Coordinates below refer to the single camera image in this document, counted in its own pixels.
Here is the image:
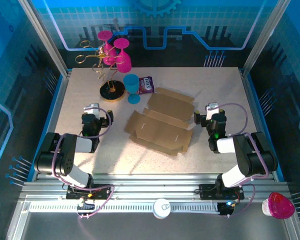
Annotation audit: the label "brown cardboard paper box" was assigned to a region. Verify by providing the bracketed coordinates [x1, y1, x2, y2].
[124, 86, 196, 156]

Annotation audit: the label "blue goblet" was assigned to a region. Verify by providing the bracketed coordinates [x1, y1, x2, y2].
[122, 73, 142, 105]

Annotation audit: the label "purple snack packet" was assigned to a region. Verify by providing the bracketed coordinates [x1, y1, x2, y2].
[138, 76, 155, 95]

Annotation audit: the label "pink goblet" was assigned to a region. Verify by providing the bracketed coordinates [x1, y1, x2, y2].
[113, 37, 133, 74]
[97, 29, 116, 66]

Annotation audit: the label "black connector module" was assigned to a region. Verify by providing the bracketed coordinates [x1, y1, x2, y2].
[77, 199, 96, 218]
[217, 201, 237, 217]

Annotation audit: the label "clear cup with pink lid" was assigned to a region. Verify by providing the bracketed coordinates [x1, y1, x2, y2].
[261, 191, 296, 220]

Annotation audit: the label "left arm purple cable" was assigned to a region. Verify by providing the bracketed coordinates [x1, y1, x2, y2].
[51, 106, 115, 220]

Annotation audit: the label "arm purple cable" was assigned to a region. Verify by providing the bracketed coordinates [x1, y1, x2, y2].
[218, 102, 270, 217]
[51, 106, 115, 220]

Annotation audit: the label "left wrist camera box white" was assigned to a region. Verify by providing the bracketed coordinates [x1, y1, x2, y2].
[83, 103, 101, 119]

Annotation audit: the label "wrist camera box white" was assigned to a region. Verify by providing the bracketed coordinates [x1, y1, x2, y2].
[205, 102, 220, 120]
[83, 103, 101, 119]

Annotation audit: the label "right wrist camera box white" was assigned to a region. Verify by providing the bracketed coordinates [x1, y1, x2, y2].
[205, 102, 220, 120]

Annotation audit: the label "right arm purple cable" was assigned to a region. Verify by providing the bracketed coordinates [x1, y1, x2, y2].
[218, 102, 270, 217]

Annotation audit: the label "gold wire rack black base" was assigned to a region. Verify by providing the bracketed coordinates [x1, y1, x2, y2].
[74, 39, 127, 102]

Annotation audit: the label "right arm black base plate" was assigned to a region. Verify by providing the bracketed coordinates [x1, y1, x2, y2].
[198, 183, 245, 201]

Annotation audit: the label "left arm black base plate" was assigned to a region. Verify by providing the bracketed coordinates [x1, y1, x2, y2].
[64, 183, 115, 201]

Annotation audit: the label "aluminium front rail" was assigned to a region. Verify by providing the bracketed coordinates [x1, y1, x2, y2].
[19, 173, 291, 201]

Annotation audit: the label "white slotted cable duct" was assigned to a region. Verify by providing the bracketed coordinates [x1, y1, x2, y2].
[27, 201, 228, 215]

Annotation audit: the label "aluminium frame post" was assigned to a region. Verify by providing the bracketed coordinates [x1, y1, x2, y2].
[18, 0, 72, 77]
[241, 0, 291, 76]

